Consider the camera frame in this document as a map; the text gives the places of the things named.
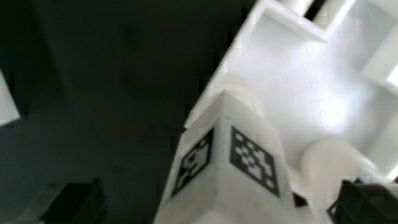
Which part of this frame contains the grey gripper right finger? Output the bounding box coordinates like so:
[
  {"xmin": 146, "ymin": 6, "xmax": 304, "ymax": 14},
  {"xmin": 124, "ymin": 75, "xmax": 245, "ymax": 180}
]
[{"xmin": 327, "ymin": 180, "xmax": 398, "ymax": 224}]

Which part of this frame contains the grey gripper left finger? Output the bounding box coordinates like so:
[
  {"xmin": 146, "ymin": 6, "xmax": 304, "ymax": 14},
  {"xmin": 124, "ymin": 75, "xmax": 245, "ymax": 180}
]
[{"xmin": 11, "ymin": 178, "xmax": 108, "ymax": 224}]

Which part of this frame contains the white chair leg block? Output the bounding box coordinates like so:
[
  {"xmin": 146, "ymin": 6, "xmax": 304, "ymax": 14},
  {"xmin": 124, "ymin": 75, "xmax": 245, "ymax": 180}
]
[{"xmin": 153, "ymin": 93, "xmax": 299, "ymax": 224}]

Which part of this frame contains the white chair seat part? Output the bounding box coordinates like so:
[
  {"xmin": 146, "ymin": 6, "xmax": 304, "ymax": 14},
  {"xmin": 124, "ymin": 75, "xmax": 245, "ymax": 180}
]
[{"xmin": 183, "ymin": 0, "xmax": 398, "ymax": 224}]

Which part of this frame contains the white U-shaped fence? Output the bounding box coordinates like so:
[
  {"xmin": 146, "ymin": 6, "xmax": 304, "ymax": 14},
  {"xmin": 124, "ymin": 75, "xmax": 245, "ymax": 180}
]
[{"xmin": 0, "ymin": 71, "xmax": 21, "ymax": 126}]

